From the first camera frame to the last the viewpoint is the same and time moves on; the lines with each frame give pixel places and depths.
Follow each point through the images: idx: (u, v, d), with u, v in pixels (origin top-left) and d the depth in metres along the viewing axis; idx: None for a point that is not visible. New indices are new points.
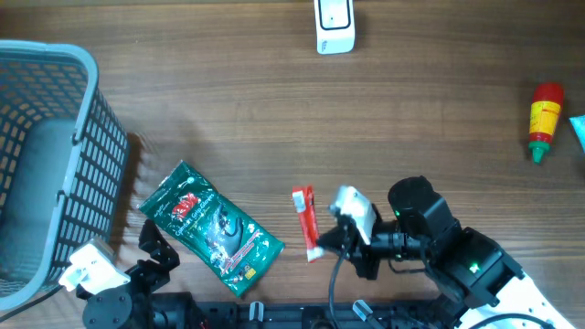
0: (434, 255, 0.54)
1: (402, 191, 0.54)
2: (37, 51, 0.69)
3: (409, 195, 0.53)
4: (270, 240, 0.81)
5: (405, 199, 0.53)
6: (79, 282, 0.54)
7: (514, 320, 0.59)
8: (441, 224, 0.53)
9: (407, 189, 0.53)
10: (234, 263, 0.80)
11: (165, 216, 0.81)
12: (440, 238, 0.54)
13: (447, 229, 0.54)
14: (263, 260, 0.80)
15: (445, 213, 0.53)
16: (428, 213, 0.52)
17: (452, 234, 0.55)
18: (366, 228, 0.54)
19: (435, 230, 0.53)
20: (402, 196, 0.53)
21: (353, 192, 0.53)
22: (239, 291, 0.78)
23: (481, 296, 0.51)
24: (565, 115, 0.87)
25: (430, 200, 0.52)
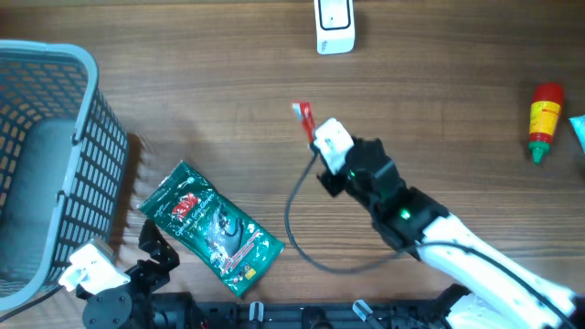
0: (382, 211, 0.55)
1: (357, 153, 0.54)
2: (37, 51, 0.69)
3: (362, 155, 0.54)
4: (270, 241, 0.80)
5: (358, 160, 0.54)
6: (79, 283, 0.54)
7: (439, 248, 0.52)
8: (392, 185, 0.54)
9: (361, 150, 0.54)
10: (234, 263, 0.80)
11: (165, 216, 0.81)
12: (390, 196, 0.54)
13: (396, 189, 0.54)
14: (263, 261, 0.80)
15: (395, 174, 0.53)
16: (377, 173, 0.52)
17: (401, 192, 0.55)
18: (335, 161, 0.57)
19: (385, 189, 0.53)
20: (356, 159, 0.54)
21: (336, 127, 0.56)
22: (239, 291, 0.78)
23: (418, 242, 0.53)
24: (565, 115, 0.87)
25: (382, 162, 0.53)
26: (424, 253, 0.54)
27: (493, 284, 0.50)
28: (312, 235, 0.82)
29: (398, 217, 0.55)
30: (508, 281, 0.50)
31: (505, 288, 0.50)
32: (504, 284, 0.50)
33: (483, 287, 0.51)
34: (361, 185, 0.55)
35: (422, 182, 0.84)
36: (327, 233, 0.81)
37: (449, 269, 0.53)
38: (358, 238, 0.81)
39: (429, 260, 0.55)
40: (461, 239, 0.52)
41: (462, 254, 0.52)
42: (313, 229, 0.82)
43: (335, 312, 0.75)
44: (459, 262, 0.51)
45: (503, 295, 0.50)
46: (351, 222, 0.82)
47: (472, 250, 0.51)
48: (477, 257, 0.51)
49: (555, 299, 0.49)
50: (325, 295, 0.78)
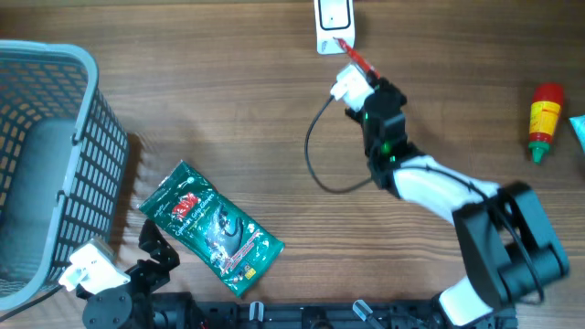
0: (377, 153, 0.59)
1: (379, 98, 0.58)
2: (37, 51, 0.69)
3: (381, 103, 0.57)
4: (270, 241, 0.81)
5: (376, 107, 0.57)
6: (79, 282, 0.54)
7: (405, 171, 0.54)
8: (398, 134, 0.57)
9: (383, 97, 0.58)
10: (234, 263, 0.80)
11: (165, 216, 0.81)
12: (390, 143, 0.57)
13: (398, 140, 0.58)
14: (263, 260, 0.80)
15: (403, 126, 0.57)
16: (390, 122, 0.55)
17: (401, 143, 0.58)
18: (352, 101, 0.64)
19: (389, 136, 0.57)
20: (374, 105, 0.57)
21: (353, 74, 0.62)
22: (239, 291, 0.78)
23: (396, 173, 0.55)
24: (565, 115, 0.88)
25: (396, 111, 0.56)
26: (396, 180, 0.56)
27: (438, 188, 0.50)
28: (312, 235, 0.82)
29: (387, 162, 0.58)
30: (450, 185, 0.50)
31: (449, 188, 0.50)
32: (447, 185, 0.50)
33: (434, 196, 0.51)
34: (370, 128, 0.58)
35: None
36: (327, 233, 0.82)
37: (414, 191, 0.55)
38: (358, 238, 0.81)
39: (402, 190, 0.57)
40: (429, 164, 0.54)
41: (420, 173, 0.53)
42: (313, 229, 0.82)
43: (335, 312, 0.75)
44: (418, 179, 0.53)
45: (444, 195, 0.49)
46: (351, 222, 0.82)
47: (430, 167, 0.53)
48: (436, 174, 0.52)
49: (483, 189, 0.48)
50: (325, 295, 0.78)
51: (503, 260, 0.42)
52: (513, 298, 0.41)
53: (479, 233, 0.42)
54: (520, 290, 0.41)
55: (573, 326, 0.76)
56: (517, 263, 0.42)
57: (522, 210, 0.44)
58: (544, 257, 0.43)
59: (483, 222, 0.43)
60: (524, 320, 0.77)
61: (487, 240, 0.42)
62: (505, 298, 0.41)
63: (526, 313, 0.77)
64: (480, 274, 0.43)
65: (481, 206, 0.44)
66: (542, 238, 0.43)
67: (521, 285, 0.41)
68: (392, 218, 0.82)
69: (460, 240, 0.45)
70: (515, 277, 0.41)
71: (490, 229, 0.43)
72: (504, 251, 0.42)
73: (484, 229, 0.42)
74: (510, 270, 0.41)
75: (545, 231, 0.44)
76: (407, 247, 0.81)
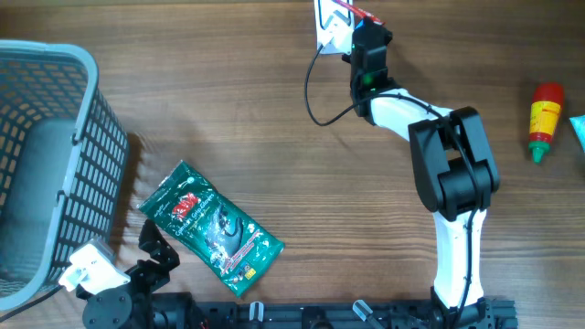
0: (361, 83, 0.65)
1: (367, 30, 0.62)
2: (37, 51, 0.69)
3: (366, 35, 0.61)
4: (270, 241, 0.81)
5: (362, 37, 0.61)
6: (79, 282, 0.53)
7: (380, 99, 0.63)
8: (379, 65, 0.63)
9: (370, 30, 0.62)
10: (234, 263, 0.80)
11: (165, 216, 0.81)
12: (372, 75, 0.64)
13: (377, 71, 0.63)
14: (263, 261, 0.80)
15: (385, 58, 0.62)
16: (372, 53, 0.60)
17: (382, 75, 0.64)
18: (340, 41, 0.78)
19: (371, 67, 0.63)
20: (361, 37, 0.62)
21: (335, 21, 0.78)
22: (239, 291, 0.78)
23: (374, 100, 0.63)
24: (565, 115, 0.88)
25: (378, 44, 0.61)
26: (374, 107, 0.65)
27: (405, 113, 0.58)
28: (312, 235, 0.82)
29: (368, 91, 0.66)
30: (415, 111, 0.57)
31: (412, 113, 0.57)
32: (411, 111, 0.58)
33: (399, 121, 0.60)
34: (356, 58, 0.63)
35: None
36: (327, 233, 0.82)
37: (387, 118, 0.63)
38: (358, 238, 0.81)
39: (378, 116, 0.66)
40: (401, 93, 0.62)
41: (390, 100, 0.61)
42: (312, 229, 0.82)
43: (335, 312, 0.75)
44: (388, 106, 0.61)
45: (408, 117, 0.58)
46: (351, 222, 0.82)
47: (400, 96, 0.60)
48: (405, 100, 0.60)
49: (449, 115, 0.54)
50: (325, 295, 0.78)
51: (441, 170, 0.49)
52: (448, 203, 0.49)
53: (423, 143, 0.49)
54: (454, 196, 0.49)
55: (574, 326, 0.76)
56: (455, 176, 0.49)
57: (466, 131, 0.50)
58: (480, 172, 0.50)
59: (430, 137, 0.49)
60: (525, 320, 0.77)
61: (431, 153, 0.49)
62: (439, 202, 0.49)
63: (526, 313, 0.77)
64: (424, 181, 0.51)
65: (432, 123, 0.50)
66: (481, 156, 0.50)
67: (456, 194, 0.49)
68: (392, 218, 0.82)
69: (411, 152, 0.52)
70: (452, 186, 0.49)
71: (436, 143, 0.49)
72: (444, 163, 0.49)
73: (430, 143, 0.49)
74: (448, 180, 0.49)
75: (483, 150, 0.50)
76: (407, 248, 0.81)
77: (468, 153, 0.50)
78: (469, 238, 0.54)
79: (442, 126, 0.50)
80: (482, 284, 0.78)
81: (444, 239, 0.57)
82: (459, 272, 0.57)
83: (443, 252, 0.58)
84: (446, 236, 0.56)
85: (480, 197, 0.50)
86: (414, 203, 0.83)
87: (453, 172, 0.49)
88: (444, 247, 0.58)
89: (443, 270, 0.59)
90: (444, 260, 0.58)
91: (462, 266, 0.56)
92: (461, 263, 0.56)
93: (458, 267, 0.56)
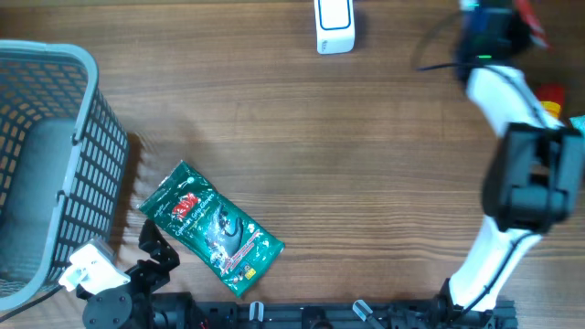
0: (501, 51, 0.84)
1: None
2: (37, 51, 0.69)
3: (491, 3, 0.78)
4: (270, 241, 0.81)
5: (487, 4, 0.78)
6: (79, 282, 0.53)
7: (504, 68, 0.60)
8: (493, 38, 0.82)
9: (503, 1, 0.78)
10: (234, 263, 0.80)
11: (165, 216, 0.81)
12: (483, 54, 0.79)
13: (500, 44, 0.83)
14: (263, 260, 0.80)
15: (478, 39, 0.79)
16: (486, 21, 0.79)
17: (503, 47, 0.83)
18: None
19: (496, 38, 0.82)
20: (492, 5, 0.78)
21: None
22: (239, 291, 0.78)
23: (486, 72, 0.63)
24: (565, 116, 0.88)
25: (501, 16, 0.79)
26: (483, 77, 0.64)
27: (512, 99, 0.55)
28: (312, 235, 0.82)
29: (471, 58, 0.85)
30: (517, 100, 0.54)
31: (516, 100, 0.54)
32: (516, 100, 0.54)
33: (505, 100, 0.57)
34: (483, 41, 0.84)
35: (422, 182, 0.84)
36: (327, 233, 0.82)
37: (494, 90, 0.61)
38: (358, 238, 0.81)
39: (483, 88, 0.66)
40: (510, 73, 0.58)
41: (499, 79, 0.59)
42: (312, 229, 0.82)
43: (335, 312, 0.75)
44: (499, 83, 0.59)
45: (512, 105, 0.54)
46: (351, 222, 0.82)
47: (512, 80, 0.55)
48: (511, 86, 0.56)
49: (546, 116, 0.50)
50: (325, 295, 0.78)
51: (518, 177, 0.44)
52: (507, 211, 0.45)
53: (513, 146, 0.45)
54: (518, 209, 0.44)
55: (573, 326, 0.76)
56: (528, 188, 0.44)
57: (567, 151, 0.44)
58: (558, 197, 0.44)
59: (525, 143, 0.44)
60: (524, 320, 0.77)
61: (515, 157, 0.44)
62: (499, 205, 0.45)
63: (526, 313, 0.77)
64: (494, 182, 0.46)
65: (534, 131, 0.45)
66: (566, 184, 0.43)
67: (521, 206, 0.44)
68: (392, 218, 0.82)
69: (499, 151, 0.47)
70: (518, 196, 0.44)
71: (527, 151, 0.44)
72: (526, 175, 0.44)
73: (516, 145, 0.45)
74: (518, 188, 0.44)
75: (570, 178, 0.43)
76: (407, 248, 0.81)
77: (554, 175, 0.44)
78: (507, 256, 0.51)
79: (542, 136, 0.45)
80: None
81: (485, 243, 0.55)
82: (480, 280, 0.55)
83: (478, 255, 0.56)
84: (491, 240, 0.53)
85: (545, 221, 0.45)
86: (414, 203, 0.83)
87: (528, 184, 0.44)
88: (483, 249, 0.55)
89: (469, 270, 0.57)
90: (476, 260, 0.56)
91: (487, 275, 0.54)
92: (487, 273, 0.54)
93: (483, 274, 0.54)
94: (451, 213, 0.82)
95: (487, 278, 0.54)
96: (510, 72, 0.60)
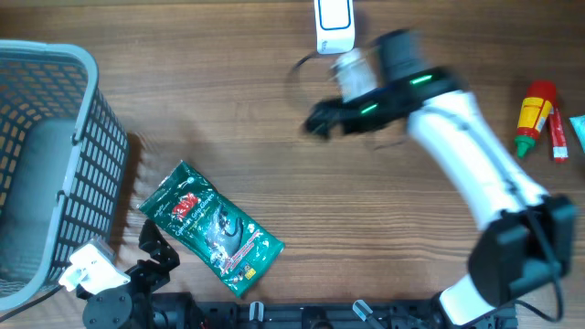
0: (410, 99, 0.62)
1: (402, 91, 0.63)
2: (37, 51, 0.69)
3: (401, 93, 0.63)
4: (270, 242, 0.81)
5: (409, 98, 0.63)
6: (80, 282, 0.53)
7: (438, 121, 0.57)
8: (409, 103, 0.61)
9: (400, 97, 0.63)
10: (234, 264, 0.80)
11: (165, 216, 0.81)
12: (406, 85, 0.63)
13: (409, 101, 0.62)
14: (263, 260, 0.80)
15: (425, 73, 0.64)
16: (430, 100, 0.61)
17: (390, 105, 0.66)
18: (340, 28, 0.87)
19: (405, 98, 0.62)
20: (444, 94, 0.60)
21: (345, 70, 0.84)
22: (239, 291, 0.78)
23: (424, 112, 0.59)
24: (564, 116, 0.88)
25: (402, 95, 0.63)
26: (420, 122, 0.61)
27: (467, 152, 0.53)
28: (312, 235, 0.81)
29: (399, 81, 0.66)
30: (491, 165, 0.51)
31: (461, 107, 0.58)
32: (483, 168, 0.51)
33: (456, 158, 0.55)
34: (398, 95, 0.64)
35: (422, 182, 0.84)
36: (327, 233, 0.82)
37: (439, 142, 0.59)
38: (358, 238, 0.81)
39: (419, 126, 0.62)
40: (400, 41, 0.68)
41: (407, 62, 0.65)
42: (313, 229, 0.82)
43: (335, 312, 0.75)
44: (452, 138, 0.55)
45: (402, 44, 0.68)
46: (351, 222, 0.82)
47: (464, 130, 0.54)
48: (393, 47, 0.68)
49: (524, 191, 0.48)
50: (325, 295, 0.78)
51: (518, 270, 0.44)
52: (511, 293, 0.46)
53: (505, 246, 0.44)
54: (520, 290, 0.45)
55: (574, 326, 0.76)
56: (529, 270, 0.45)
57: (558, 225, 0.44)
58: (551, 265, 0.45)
59: (515, 237, 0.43)
60: (524, 320, 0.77)
61: (510, 250, 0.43)
62: (500, 290, 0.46)
63: (526, 313, 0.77)
64: (493, 268, 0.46)
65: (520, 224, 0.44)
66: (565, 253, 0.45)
67: (525, 284, 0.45)
68: (393, 219, 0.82)
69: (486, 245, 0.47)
70: (519, 279, 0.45)
71: (520, 242, 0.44)
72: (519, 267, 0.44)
73: (510, 245, 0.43)
74: (520, 273, 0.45)
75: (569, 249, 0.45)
76: (407, 248, 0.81)
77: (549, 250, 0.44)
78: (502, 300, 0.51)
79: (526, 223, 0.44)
80: None
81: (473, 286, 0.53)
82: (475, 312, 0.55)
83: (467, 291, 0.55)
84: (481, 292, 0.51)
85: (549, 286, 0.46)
86: (414, 203, 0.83)
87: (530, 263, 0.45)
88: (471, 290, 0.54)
89: (461, 302, 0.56)
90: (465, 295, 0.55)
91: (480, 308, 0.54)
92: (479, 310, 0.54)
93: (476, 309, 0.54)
94: (451, 213, 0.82)
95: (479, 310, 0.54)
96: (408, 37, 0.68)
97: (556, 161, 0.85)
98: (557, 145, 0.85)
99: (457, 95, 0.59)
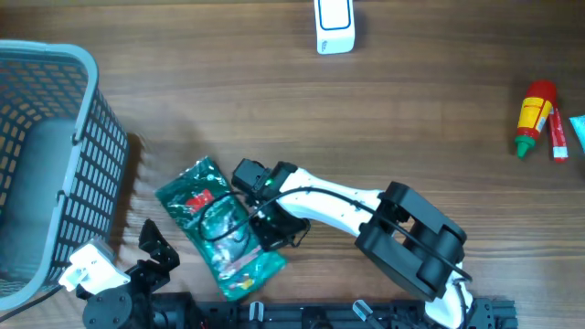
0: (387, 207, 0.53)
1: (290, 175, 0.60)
2: (38, 51, 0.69)
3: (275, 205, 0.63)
4: (275, 254, 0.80)
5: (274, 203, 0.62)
6: (79, 282, 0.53)
7: (288, 196, 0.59)
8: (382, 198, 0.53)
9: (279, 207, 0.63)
10: (233, 270, 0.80)
11: (179, 206, 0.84)
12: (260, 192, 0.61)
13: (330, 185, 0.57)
14: (262, 274, 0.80)
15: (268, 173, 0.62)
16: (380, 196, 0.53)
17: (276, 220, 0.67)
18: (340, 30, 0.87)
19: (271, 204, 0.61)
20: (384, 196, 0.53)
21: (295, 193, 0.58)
22: (232, 297, 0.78)
23: (278, 200, 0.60)
24: (564, 116, 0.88)
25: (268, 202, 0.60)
26: (283, 206, 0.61)
27: (323, 207, 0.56)
28: (312, 235, 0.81)
29: (264, 188, 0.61)
30: (337, 200, 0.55)
31: (335, 206, 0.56)
32: (335, 203, 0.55)
33: (321, 215, 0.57)
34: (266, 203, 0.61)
35: (422, 182, 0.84)
36: (327, 233, 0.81)
37: (303, 211, 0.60)
38: None
39: (291, 211, 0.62)
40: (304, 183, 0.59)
41: (303, 194, 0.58)
42: (313, 229, 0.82)
43: (336, 312, 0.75)
44: (305, 204, 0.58)
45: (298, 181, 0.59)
46: None
47: (311, 188, 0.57)
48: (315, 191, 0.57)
49: (367, 201, 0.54)
50: (325, 295, 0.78)
51: (415, 265, 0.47)
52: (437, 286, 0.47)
53: (384, 252, 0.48)
54: (439, 278, 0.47)
55: (573, 326, 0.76)
56: (428, 260, 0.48)
57: (411, 211, 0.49)
58: (443, 238, 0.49)
59: (380, 242, 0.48)
60: (524, 321, 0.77)
61: (390, 253, 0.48)
62: (426, 294, 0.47)
63: (526, 313, 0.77)
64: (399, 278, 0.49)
65: (376, 230, 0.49)
66: (439, 223, 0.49)
67: (435, 274, 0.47)
68: None
69: (378, 263, 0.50)
70: (429, 271, 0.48)
71: (389, 241, 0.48)
72: (412, 261, 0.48)
73: (386, 248, 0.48)
74: (423, 266, 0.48)
75: (435, 217, 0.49)
76: None
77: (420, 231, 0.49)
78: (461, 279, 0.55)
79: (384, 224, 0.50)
80: (482, 284, 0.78)
81: None
82: (454, 303, 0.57)
83: None
84: None
85: (457, 256, 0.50)
86: None
87: (421, 251, 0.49)
88: None
89: (440, 305, 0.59)
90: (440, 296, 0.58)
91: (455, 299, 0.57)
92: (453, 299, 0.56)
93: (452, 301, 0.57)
94: (451, 213, 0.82)
95: (456, 301, 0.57)
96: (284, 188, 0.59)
97: (556, 160, 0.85)
98: (557, 145, 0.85)
99: (294, 172, 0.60)
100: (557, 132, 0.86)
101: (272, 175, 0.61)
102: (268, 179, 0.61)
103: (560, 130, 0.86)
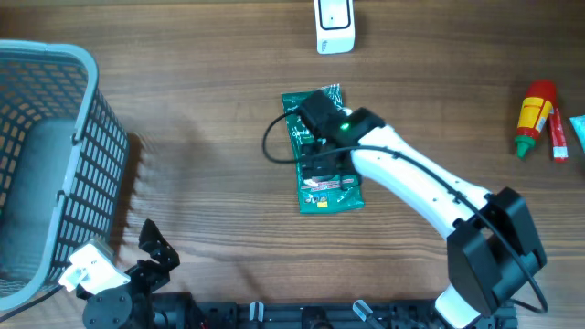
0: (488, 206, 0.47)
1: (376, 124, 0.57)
2: (37, 51, 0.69)
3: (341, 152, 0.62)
4: (357, 194, 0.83)
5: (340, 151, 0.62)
6: (79, 282, 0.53)
7: (369, 153, 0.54)
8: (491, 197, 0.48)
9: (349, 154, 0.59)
10: (316, 186, 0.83)
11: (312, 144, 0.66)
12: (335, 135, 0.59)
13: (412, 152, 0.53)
14: (338, 201, 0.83)
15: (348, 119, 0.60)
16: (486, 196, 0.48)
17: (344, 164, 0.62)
18: (340, 30, 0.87)
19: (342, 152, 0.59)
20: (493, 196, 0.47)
21: (379, 153, 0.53)
22: (304, 209, 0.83)
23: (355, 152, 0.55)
24: (563, 117, 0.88)
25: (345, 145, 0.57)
26: (355, 160, 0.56)
27: (411, 182, 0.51)
28: (313, 235, 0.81)
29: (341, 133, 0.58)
30: (430, 181, 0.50)
31: (426, 185, 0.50)
32: (426, 184, 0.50)
33: (400, 186, 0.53)
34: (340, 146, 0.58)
35: None
36: (328, 233, 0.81)
37: (374, 173, 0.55)
38: (358, 238, 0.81)
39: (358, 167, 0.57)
40: (389, 145, 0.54)
41: (389, 158, 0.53)
42: (313, 230, 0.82)
43: (335, 312, 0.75)
44: (386, 168, 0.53)
45: (384, 143, 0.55)
46: (351, 222, 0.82)
47: (399, 154, 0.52)
48: (405, 159, 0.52)
49: (471, 196, 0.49)
50: (325, 295, 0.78)
51: (496, 278, 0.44)
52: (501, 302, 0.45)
53: (479, 260, 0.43)
54: (505, 294, 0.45)
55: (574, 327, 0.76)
56: (507, 273, 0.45)
57: (515, 225, 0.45)
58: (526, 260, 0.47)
59: (482, 247, 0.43)
60: (525, 321, 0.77)
61: (483, 260, 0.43)
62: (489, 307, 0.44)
63: (526, 313, 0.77)
64: (469, 280, 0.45)
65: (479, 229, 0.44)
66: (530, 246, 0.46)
67: (505, 291, 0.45)
68: (393, 218, 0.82)
69: (452, 258, 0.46)
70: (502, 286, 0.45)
71: (486, 249, 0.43)
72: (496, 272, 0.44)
73: (483, 254, 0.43)
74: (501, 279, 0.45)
75: (531, 239, 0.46)
76: (407, 248, 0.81)
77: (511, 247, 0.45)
78: None
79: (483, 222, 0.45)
80: None
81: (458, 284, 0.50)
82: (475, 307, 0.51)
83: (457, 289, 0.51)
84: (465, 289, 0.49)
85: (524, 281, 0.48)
86: None
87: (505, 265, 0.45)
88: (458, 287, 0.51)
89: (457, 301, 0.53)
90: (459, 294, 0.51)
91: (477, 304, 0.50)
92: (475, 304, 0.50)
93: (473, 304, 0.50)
94: None
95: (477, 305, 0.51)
96: (368, 144, 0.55)
97: (556, 160, 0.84)
98: (557, 145, 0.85)
99: (381, 129, 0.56)
100: (557, 132, 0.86)
101: (353, 122, 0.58)
102: (346, 125, 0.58)
103: (560, 130, 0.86)
